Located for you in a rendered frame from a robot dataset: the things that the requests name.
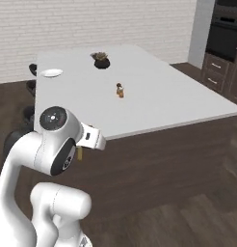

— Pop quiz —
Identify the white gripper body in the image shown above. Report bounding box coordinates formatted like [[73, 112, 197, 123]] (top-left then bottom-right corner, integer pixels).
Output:
[[91, 126, 107, 151]]

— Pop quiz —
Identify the white plate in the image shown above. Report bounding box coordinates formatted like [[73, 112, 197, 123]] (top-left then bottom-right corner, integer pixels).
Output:
[[39, 68, 65, 78]]

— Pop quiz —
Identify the small brown bottle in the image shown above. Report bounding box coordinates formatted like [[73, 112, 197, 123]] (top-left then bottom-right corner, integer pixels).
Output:
[[116, 82, 125, 99]]

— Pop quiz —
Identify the brown kitchen island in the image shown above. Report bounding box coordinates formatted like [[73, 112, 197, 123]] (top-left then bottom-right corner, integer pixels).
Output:
[[33, 43, 237, 226]]

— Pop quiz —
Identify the black stool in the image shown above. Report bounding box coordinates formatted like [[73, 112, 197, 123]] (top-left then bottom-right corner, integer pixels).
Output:
[[25, 79, 37, 98], [21, 105, 36, 125], [28, 63, 38, 77]]

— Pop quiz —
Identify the plant in black pot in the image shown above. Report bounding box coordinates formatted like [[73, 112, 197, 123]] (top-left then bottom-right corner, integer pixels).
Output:
[[90, 51, 111, 69]]

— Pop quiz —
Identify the brown cupboard run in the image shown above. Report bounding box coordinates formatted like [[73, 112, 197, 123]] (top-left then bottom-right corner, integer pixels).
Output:
[[200, 51, 237, 108]]

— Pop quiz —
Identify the black wall oven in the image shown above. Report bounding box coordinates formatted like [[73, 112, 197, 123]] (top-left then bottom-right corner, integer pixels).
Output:
[[204, 0, 237, 64]]

